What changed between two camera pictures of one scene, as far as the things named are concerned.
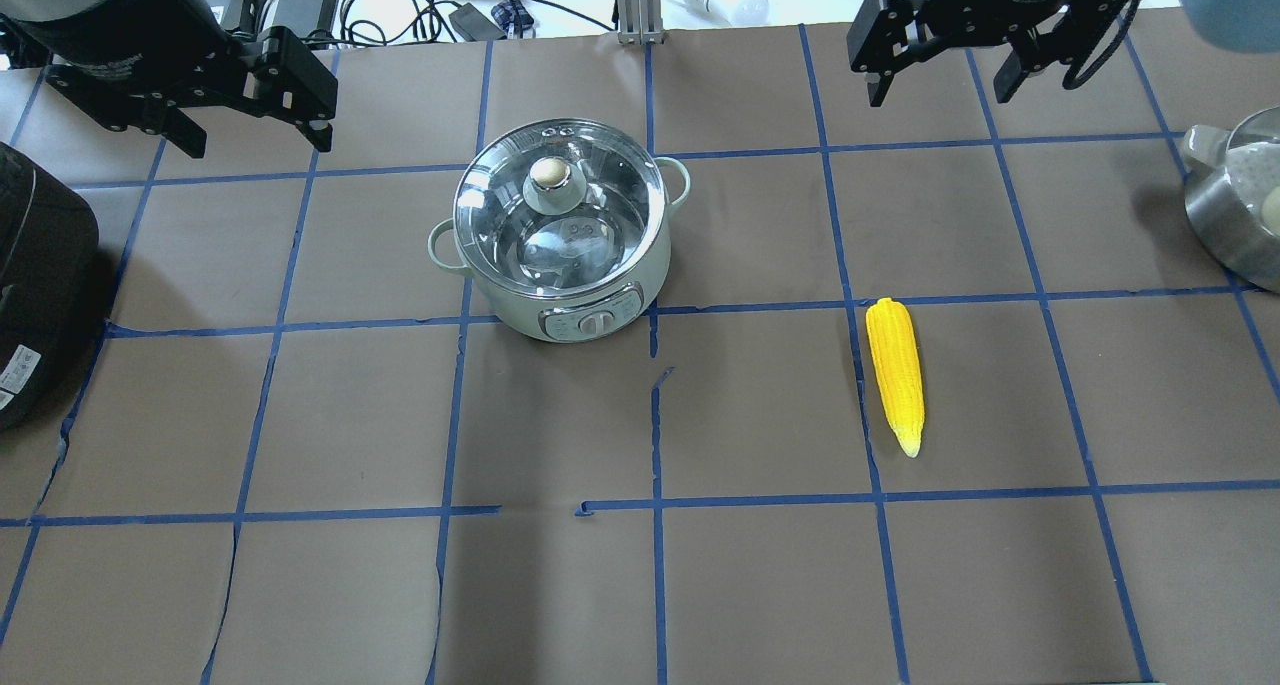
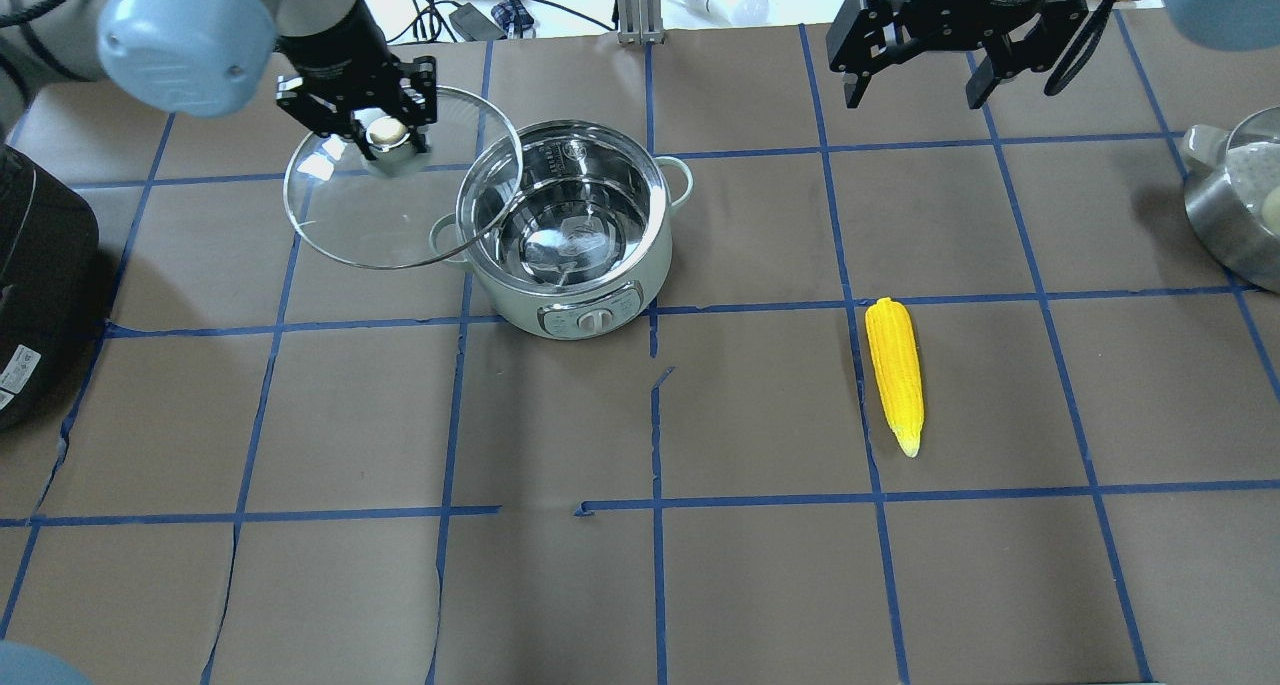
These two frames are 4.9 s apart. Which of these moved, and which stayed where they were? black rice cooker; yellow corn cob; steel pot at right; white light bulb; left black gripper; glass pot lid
Moved: left black gripper; glass pot lid
Stayed: black rice cooker; white light bulb; yellow corn cob; steel pot at right
